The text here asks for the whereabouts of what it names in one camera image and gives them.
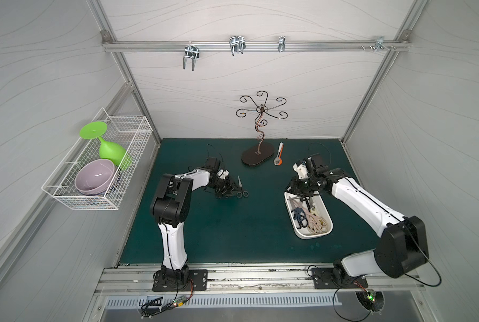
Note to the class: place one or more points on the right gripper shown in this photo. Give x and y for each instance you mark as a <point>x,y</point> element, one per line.
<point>302,187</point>

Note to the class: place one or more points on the white storage box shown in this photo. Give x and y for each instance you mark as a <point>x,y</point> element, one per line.
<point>320,209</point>

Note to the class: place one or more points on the green plastic goblet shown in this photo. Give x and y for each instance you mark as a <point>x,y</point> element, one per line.
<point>107,150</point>

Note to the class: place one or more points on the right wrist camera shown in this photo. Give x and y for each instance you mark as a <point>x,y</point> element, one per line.
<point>312,166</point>

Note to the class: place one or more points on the dark metal jewelry stand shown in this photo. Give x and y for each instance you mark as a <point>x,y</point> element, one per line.
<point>261,152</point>

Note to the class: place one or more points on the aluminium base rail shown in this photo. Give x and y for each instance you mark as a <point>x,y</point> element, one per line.
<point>222,278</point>

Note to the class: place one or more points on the double prong metal hook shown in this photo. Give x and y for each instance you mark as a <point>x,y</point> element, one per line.
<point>191,54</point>

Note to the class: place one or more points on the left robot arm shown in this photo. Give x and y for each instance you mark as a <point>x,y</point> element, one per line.
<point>170,209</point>

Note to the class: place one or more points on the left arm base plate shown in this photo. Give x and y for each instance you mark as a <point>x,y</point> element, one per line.
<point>193,280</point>

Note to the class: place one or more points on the white vent strip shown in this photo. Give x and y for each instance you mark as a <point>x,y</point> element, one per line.
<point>207,301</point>

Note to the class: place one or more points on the right metal hook cluster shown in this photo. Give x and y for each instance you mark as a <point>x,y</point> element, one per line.
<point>379,46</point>

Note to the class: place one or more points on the beige scissors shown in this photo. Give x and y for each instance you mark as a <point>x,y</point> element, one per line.
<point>317,224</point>

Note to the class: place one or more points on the black handled scissors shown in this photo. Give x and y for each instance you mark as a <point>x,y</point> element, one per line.
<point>297,200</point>

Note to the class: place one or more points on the pink scissors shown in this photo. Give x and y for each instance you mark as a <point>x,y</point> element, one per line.
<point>308,213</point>

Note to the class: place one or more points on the lilac bowl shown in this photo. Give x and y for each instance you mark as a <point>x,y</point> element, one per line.
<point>95,177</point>

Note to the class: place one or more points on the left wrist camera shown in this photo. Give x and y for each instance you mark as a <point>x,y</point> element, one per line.
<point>215,169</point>

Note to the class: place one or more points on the large black scissors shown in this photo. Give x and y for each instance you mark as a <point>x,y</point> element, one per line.
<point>242,193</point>

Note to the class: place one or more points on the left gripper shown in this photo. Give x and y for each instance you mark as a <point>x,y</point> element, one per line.
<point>229,187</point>

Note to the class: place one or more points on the blue handled scissors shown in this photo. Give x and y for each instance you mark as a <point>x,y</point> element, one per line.
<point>300,218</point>

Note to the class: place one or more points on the white wire basket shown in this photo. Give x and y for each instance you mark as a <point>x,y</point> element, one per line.
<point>131,132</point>

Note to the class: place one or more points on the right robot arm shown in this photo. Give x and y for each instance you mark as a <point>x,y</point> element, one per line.
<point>402,245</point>

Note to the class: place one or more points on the aluminium top rail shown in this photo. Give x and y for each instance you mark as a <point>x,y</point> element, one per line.
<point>251,46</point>

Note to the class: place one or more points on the metal loop hook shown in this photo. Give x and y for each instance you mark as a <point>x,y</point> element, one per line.
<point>237,44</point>

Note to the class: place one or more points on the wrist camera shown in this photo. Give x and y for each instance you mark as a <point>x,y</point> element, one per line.
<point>215,169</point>
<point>312,166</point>

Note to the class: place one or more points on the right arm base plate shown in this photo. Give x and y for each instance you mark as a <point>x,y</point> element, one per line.
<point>324,278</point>

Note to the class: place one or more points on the small metal hook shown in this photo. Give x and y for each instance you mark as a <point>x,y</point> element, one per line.
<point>281,44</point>

